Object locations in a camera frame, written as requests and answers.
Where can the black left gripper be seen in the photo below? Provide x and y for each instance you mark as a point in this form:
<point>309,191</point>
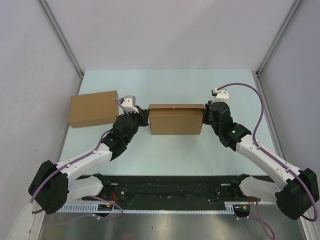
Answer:
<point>143,116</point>

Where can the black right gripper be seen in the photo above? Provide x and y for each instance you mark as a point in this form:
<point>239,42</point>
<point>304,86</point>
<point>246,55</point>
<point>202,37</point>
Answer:
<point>204,120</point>

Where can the brown cardboard box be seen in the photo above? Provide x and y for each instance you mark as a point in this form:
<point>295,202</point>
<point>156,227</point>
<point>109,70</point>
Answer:
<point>93,109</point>
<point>176,119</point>

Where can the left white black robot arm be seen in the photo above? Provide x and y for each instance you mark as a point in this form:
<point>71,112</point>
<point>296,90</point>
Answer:
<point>57,183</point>

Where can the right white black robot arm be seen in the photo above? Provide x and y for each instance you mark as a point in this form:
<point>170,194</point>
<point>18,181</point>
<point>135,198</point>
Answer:
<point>293,190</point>

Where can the folded brown cardboard box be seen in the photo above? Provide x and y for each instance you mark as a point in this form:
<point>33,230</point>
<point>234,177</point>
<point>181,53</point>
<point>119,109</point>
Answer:
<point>93,109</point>

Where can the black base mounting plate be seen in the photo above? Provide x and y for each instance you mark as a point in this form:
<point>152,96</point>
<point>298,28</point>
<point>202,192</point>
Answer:
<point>213,187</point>

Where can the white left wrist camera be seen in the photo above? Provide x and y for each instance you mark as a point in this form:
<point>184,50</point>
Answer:
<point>127,104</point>

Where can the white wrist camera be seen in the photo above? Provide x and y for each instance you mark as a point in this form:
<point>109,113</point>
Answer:
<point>221,95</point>
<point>127,104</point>

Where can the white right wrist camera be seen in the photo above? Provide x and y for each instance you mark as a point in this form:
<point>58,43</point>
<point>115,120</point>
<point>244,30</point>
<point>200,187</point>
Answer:
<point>221,95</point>

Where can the right aluminium corner post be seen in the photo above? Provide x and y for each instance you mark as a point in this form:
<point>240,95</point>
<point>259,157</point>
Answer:
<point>279,35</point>

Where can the aluminium corner post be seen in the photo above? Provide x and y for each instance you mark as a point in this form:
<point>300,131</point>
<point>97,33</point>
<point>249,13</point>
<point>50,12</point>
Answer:
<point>55,26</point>
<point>279,35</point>

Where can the grey slotted cable duct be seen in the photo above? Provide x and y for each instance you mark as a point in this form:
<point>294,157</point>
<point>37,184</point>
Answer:
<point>160,206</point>

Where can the left aluminium corner post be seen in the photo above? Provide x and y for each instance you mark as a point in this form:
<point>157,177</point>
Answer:
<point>55,26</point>

